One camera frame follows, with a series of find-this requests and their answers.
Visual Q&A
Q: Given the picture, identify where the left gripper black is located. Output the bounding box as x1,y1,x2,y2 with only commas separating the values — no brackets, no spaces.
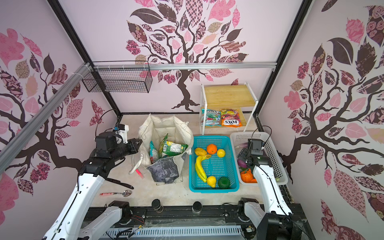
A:
110,138,143,162

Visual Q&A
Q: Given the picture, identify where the purple onion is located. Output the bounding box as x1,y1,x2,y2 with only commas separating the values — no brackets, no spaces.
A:
237,159,248,169

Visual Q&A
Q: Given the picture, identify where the teal snack bag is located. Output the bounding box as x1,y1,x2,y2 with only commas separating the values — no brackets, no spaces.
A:
149,141,159,164

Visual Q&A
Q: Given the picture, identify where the green yellow snack bag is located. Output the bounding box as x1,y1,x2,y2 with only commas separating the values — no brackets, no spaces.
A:
159,134,168,158
167,141,188,157

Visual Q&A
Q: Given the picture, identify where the wrinkled yellow fruit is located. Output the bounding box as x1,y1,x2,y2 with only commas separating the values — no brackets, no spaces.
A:
195,148,208,157

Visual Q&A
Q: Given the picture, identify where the cream canvas grocery bag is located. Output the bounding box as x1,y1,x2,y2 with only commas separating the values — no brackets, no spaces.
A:
129,115,194,185

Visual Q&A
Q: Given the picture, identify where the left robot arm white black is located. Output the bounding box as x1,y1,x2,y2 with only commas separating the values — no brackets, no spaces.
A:
43,130,143,240

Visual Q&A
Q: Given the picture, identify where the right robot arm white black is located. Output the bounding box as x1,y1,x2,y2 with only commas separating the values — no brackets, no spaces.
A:
240,138,305,240

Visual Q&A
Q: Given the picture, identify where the orange Fox's candy bag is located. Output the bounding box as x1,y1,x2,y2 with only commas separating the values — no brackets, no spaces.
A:
220,109,243,128

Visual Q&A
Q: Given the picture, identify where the teal candy bag lower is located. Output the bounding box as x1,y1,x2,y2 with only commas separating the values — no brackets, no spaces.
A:
201,109,221,126

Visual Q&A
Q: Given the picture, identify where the white plastic basket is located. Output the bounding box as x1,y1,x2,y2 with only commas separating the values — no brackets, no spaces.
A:
230,132,288,187

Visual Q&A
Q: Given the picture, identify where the small orange pumpkin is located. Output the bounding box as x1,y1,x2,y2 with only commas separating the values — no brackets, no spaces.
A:
240,169,254,183

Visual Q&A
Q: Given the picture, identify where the teal plastic basket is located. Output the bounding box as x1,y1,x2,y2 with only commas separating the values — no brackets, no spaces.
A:
189,135,240,194

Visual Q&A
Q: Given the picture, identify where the green bell pepper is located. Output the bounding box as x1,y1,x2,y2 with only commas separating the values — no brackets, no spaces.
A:
218,177,231,189

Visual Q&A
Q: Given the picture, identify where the orange fruit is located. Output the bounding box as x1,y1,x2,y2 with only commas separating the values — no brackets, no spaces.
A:
206,144,218,155

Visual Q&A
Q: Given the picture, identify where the pink marker pen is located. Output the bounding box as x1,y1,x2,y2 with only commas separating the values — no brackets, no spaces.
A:
136,169,145,179

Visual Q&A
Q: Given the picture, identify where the yellow lemon front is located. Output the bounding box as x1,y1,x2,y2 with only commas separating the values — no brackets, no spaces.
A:
206,176,217,188

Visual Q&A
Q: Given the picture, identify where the single yellow banana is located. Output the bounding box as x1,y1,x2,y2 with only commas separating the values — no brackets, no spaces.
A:
195,156,208,183

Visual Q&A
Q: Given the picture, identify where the white wooden shelf rack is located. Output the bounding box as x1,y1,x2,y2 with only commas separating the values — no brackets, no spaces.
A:
200,83,259,132

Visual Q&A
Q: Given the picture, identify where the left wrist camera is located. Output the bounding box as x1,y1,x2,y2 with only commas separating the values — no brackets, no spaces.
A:
113,124,129,144

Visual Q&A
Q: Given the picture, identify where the black handled knife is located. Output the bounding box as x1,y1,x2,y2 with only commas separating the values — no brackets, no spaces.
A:
106,178,135,190

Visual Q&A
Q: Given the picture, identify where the metal spoon pink handle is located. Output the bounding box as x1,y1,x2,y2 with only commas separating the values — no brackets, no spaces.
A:
99,190,132,197

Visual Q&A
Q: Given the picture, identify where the black wire basket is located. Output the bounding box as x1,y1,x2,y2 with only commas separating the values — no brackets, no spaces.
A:
82,60,153,94

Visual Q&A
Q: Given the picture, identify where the black post left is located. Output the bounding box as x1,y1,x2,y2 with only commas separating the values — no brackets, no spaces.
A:
152,199,164,214

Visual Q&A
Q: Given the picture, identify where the black post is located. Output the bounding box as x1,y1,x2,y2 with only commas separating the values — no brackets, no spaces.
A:
152,199,164,214
192,201,203,215

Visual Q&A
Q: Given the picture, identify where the black post right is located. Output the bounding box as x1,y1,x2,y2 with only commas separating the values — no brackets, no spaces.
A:
192,201,203,215

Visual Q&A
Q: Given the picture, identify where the aluminium frame rail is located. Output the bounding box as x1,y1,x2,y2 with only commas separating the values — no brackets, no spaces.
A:
1,62,277,173

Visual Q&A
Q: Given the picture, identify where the white vented cable duct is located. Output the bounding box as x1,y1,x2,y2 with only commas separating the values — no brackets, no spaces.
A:
100,226,244,240

